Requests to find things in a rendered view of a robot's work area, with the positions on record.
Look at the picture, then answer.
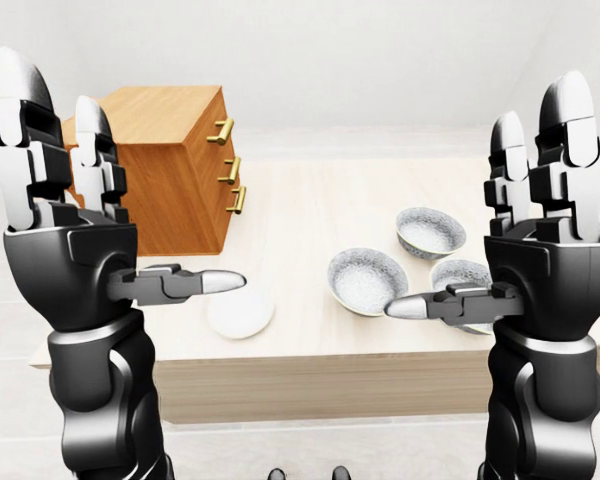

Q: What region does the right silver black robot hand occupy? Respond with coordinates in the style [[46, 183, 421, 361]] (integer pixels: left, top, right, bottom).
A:
[[383, 70, 600, 342]]

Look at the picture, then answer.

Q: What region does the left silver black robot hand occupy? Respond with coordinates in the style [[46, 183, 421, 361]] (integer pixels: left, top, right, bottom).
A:
[[0, 46, 248, 333]]

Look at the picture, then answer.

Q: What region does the grey patterned bowl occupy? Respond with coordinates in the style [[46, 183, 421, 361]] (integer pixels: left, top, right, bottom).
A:
[[429, 258, 496, 336], [395, 206, 468, 262], [327, 247, 410, 318]]

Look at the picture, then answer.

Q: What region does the wooden cabinet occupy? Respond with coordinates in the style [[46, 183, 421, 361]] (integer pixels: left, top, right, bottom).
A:
[[61, 85, 249, 258]]

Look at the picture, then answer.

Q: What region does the wooden cabinet drawer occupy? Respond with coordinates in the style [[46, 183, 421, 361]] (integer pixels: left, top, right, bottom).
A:
[[185, 141, 234, 213], [185, 86, 228, 151], [185, 189, 236, 257]]

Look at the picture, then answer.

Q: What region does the white plate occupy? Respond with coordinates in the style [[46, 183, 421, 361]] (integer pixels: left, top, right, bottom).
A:
[[207, 288, 276, 341]]

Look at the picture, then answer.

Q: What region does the brass drawer handle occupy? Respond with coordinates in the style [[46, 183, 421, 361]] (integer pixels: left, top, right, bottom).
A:
[[217, 156, 243, 186], [206, 118, 235, 147], [224, 185, 248, 216]]

